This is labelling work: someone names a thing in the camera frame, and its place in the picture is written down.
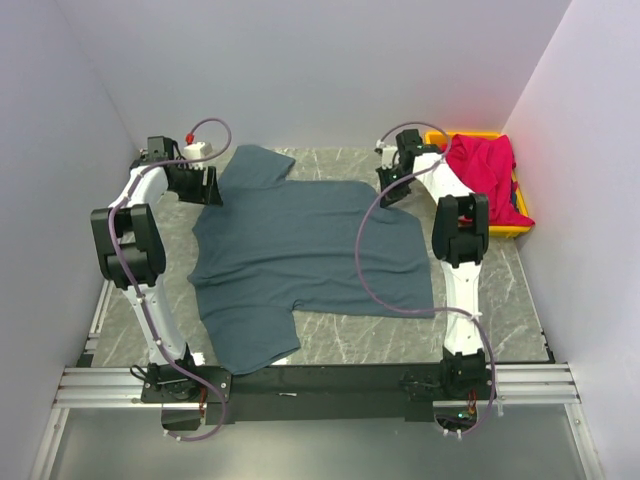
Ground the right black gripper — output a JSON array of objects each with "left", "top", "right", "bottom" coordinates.
[{"left": 374, "top": 163, "right": 413, "bottom": 209}]

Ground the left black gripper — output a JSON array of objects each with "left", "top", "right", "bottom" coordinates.
[{"left": 170, "top": 163, "right": 224, "bottom": 207}]

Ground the blue-grey t-shirt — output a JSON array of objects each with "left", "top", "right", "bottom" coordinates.
[{"left": 189, "top": 145, "right": 434, "bottom": 374}]

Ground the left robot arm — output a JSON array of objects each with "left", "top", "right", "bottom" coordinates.
[{"left": 90, "top": 133, "right": 223, "bottom": 402}]

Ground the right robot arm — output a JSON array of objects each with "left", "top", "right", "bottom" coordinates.
[{"left": 375, "top": 122, "right": 490, "bottom": 399}]

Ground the yellow plastic bin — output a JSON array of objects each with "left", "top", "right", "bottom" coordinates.
[{"left": 424, "top": 132, "right": 535, "bottom": 238}]

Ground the red t-shirt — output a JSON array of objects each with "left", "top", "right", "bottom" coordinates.
[{"left": 446, "top": 134, "right": 535, "bottom": 227}]

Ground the black base beam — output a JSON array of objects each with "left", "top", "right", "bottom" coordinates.
[{"left": 141, "top": 363, "right": 493, "bottom": 425}]

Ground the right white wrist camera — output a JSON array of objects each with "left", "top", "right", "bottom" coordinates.
[{"left": 374, "top": 140, "right": 398, "bottom": 169}]

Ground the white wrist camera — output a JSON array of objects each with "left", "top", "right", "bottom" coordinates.
[
  {"left": 374, "top": 140, "right": 398, "bottom": 169},
  {"left": 182, "top": 133, "right": 214, "bottom": 169}
]

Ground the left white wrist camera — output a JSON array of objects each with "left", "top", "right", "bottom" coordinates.
[{"left": 182, "top": 133, "right": 214, "bottom": 169}]

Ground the aluminium rail frame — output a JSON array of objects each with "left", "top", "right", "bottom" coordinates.
[{"left": 27, "top": 147, "right": 609, "bottom": 480}]

